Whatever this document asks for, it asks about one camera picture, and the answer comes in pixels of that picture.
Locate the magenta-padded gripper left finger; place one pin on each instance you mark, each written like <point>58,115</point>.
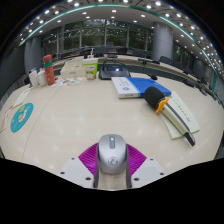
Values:
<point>75,170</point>

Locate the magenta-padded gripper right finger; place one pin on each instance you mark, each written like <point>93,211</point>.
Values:
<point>148,170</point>

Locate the silver computer mouse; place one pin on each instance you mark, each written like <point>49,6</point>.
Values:
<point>112,155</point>

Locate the round teal mouse pad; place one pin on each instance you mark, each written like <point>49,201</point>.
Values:
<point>21,117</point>

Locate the white paper sheet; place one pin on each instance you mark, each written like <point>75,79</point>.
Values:
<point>184,106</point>

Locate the handheld microphone with black foam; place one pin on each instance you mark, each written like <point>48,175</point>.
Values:
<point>154,96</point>

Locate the blue and white book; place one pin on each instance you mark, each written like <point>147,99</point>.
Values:
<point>133,87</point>

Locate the colourful sticker sheet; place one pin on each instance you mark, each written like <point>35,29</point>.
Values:
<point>68,81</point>

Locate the white lidded ceramic mug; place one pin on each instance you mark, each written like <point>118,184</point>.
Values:
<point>42,78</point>

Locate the white cardboard box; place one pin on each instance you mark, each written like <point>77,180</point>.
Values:
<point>71,70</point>

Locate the green printed paper cup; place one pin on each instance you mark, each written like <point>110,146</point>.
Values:
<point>90,70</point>

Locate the red bottle with green band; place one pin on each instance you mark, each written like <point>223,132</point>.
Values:
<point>49,71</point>

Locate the black conference microphone unit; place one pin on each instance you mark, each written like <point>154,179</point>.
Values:
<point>113,72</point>

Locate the curved beige conference desk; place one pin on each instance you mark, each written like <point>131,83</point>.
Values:
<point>133,60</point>

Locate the dark office chairs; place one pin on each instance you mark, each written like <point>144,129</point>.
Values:
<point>99,51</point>

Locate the ceiling lights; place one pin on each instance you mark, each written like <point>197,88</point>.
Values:
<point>76,4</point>

